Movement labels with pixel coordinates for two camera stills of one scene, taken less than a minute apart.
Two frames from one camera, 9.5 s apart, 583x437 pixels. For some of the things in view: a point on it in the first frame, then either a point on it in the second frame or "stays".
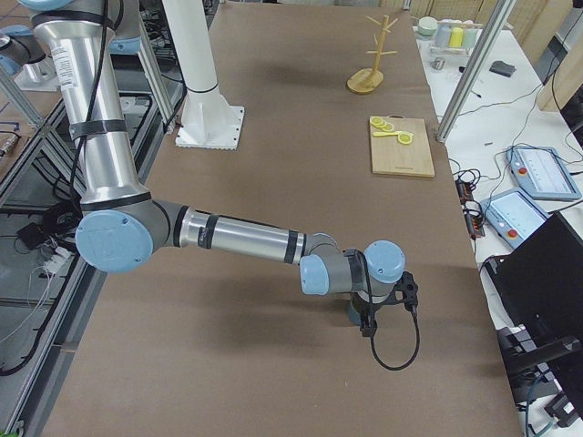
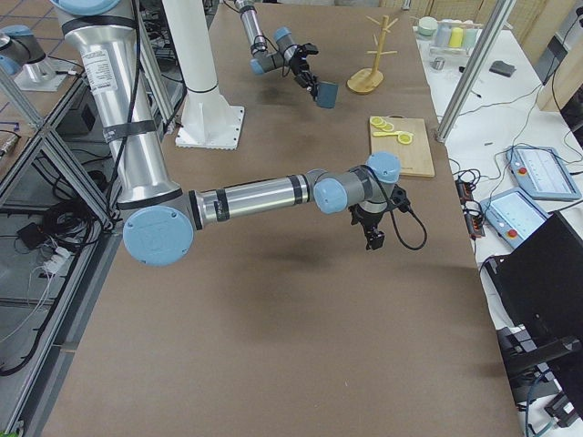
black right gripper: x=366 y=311 -> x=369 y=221
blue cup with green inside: x=354 y=317 -> x=326 y=94
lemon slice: x=389 y=127 stays
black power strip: x=467 y=199 stays
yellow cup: x=455 y=40 stays
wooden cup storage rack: x=368 y=79 stays
